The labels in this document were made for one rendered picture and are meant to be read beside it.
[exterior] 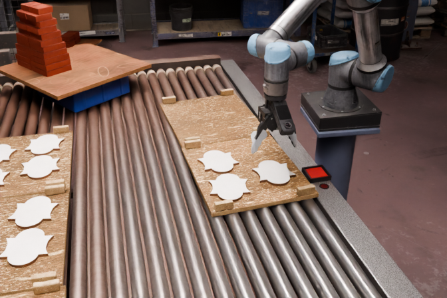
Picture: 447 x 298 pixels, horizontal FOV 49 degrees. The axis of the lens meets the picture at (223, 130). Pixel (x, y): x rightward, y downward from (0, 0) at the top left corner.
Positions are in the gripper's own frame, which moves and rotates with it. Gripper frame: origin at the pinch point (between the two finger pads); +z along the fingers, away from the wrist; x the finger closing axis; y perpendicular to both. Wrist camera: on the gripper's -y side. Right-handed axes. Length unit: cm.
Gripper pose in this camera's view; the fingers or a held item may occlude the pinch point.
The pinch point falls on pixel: (274, 151)
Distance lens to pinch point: 159.1
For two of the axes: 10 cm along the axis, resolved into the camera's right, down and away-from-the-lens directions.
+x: -9.6, 1.3, -2.6
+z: 0.0, 8.9, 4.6
